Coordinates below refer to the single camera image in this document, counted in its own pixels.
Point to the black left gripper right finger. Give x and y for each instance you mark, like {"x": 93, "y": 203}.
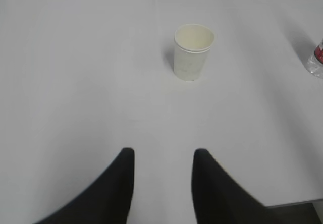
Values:
{"x": 217, "y": 198}

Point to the clear water bottle red label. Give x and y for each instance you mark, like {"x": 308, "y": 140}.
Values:
{"x": 314, "y": 63}

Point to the white paper cup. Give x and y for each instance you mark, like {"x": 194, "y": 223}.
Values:
{"x": 192, "y": 45}

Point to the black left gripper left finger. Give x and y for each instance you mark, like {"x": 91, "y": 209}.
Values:
{"x": 107, "y": 200}

